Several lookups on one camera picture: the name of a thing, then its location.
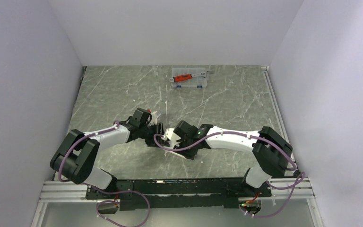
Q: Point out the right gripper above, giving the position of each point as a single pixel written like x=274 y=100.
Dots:
x=189 y=154

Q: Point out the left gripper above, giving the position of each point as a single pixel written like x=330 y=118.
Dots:
x=151 y=143

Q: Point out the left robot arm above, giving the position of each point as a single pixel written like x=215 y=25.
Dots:
x=75 y=158

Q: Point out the white remote control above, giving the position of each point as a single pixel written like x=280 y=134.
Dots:
x=174 y=154

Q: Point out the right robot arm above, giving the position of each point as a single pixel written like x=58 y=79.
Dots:
x=272 y=152

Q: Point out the clear plastic organizer box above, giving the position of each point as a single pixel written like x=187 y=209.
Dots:
x=199 y=82

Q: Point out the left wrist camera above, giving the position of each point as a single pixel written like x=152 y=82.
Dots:
x=154 y=117

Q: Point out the black base frame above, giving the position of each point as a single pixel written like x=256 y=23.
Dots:
x=226 y=192

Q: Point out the aluminium rail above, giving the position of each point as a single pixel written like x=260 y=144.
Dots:
x=302 y=191

